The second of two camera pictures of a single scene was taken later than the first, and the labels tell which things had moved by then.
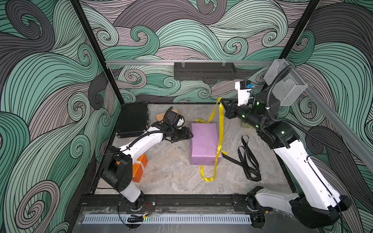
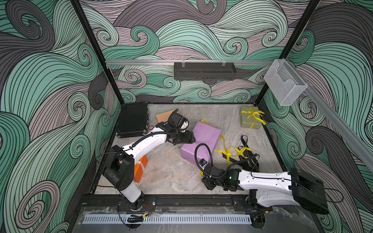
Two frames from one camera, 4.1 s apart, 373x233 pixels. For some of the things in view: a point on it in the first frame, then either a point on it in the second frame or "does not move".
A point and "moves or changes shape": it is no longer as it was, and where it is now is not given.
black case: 133,119 does not move
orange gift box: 138,168 does not move
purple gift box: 204,146 moves or changes shape
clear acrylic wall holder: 290,84 does not move
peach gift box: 160,117 does not move
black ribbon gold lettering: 248,159 does not move
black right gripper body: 245,114 → 210,184
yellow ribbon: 220,151 → 233,151
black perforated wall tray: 204,71 does not move
